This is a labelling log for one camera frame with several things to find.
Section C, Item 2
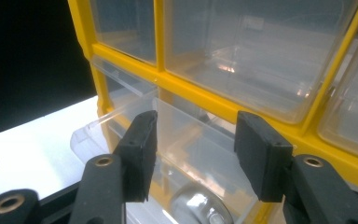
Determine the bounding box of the yellow black drawer organizer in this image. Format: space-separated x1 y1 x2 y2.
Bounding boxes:
66 0 358 224

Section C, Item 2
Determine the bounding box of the set of clear plastic drawers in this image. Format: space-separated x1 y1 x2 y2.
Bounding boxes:
88 0 358 162

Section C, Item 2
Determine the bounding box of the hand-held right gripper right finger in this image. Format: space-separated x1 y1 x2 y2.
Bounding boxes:
234 111 358 224

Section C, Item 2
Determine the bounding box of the small oval metal tin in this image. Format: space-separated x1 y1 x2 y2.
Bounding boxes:
169 182 234 224

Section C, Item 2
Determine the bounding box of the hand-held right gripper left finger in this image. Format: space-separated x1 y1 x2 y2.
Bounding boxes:
68 110 158 224

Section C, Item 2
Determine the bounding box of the clear plastic organizer drawer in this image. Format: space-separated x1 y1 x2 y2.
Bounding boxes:
69 97 262 224

